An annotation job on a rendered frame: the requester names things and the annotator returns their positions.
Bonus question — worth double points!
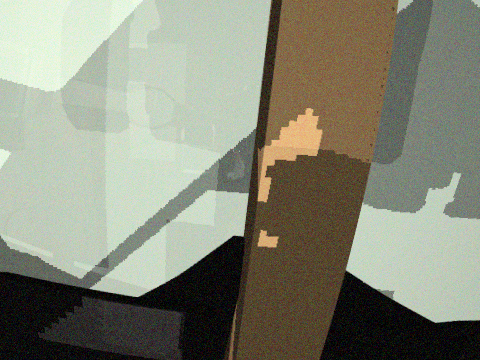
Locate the long wooden rail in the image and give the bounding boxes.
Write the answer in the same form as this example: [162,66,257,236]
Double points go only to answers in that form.
[228,0,399,360]

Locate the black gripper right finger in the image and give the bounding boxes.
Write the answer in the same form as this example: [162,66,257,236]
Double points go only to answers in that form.
[319,271,480,360]

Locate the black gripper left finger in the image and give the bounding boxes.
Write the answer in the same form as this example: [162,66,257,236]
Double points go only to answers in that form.
[0,235,244,360]

